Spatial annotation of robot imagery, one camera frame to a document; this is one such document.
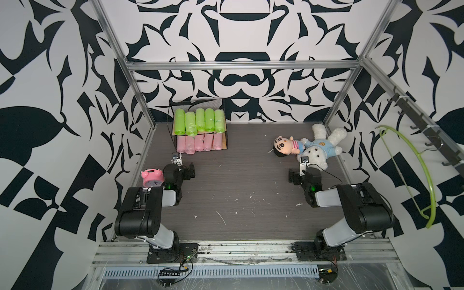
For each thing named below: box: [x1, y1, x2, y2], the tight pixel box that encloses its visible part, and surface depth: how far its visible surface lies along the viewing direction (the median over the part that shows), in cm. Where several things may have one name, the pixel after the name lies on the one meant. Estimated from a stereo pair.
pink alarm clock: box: [140, 168, 165, 188], surface depth 87 cm
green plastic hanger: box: [374, 125, 437, 229], surface depth 67 cm
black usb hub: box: [159, 270, 181, 277], surface depth 74 cm
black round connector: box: [318, 267, 339, 284], surface depth 73 cm
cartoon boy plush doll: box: [273, 135, 310, 158], surface depth 102 cm
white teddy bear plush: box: [296, 123, 348, 171], surface depth 101 cm
